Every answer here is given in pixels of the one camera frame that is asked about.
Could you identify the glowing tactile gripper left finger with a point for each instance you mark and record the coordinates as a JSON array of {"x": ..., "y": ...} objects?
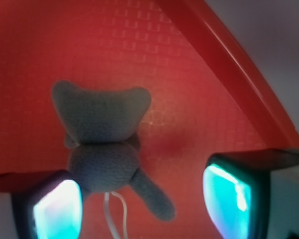
[{"x": 47, "y": 205}]

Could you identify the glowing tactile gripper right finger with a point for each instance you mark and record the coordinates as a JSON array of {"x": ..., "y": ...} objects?
[{"x": 253, "y": 194}]

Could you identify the gray plush bunny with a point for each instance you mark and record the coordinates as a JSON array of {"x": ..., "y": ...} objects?
[{"x": 101, "y": 132}]

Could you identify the red plastic tray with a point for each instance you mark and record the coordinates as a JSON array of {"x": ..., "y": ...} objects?
[{"x": 207, "y": 95}]

